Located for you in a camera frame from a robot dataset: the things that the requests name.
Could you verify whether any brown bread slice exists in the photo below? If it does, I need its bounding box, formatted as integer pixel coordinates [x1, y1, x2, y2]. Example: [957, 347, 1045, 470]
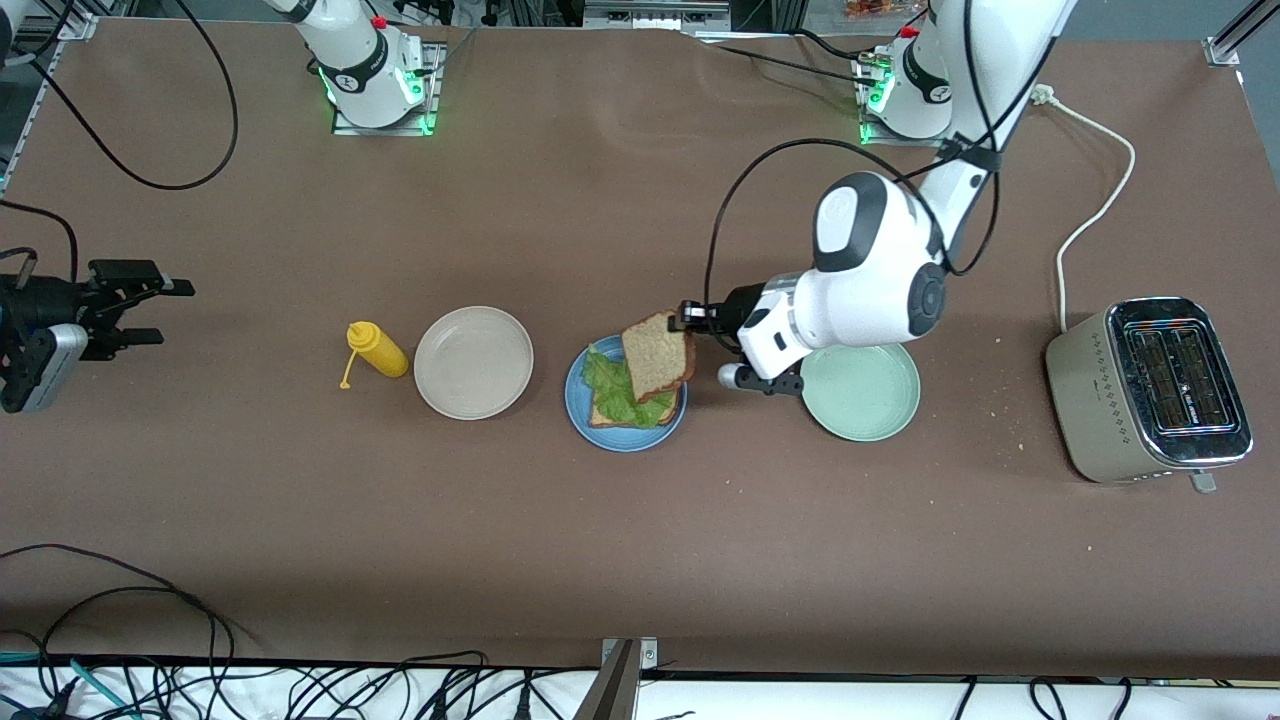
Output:
[621, 310, 697, 405]
[588, 395, 682, 430]

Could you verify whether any green lettuce leaf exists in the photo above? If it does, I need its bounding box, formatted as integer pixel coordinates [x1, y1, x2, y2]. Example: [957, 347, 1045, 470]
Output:
[582, 345, 677, 429]

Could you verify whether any yellow squeeze bottle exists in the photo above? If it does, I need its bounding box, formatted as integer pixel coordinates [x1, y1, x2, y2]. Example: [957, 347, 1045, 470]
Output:
[339, 320, 410, 390]

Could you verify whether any green round plate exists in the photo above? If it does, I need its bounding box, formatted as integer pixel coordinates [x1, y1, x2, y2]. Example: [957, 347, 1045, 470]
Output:
[800, 343, 922, 443]

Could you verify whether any blue round plate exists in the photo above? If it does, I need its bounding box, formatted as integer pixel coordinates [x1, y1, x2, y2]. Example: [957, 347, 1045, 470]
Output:
[564, 333, 689, 453]

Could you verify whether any beige round plate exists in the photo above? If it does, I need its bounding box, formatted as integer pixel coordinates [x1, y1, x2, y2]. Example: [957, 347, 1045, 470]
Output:
[413, 305, 535, 421]

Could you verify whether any grey metal mounting plate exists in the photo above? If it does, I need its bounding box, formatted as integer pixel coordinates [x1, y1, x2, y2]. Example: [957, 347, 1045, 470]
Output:
[583, 0, 733, 33]

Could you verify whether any beige chrome toaster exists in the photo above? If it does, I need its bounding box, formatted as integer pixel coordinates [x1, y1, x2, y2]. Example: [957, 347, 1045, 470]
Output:
[1044, 296, 1255, 495]

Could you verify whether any white lower ledge board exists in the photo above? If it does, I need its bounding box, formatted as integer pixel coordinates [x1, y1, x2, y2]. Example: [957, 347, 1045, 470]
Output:
[0, 662, 1280, 720]

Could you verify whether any aluminium profile beam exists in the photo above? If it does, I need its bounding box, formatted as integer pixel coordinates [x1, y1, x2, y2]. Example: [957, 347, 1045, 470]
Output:
[572, 638, 643, 720]

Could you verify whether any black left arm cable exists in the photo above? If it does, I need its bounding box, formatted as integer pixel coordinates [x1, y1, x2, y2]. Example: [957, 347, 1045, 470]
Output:
[700, 0, 1061, 311]

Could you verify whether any black looped cable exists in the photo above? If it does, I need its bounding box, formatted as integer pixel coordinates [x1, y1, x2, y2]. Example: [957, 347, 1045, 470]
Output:
[0, 543, 237, 720]

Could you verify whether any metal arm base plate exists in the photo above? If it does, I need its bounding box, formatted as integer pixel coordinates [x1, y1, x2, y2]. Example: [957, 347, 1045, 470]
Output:
[858, 55, 966, 149]
[332, 42, 443, 137]

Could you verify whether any black base supply cable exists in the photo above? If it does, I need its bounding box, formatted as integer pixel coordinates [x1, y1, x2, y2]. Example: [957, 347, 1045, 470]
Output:
[712, 28, 876, 89]

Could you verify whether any aluminium corner post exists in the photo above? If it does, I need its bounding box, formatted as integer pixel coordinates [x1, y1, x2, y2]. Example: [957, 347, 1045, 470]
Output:
[20, 0, 101, 126]
[1204, 0, 1280, 68]

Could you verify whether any white toaster power cable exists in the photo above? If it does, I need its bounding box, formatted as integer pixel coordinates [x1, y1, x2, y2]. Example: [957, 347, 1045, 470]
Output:
[1031, 84, 1138, 333]

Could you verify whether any small metal corner bracket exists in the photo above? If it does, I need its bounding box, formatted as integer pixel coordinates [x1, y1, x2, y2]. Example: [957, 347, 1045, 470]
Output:
[600, 636, 660, 671]

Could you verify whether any teal cable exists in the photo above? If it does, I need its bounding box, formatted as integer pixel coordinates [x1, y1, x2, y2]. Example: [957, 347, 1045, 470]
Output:
[0, 650, 136, 720]

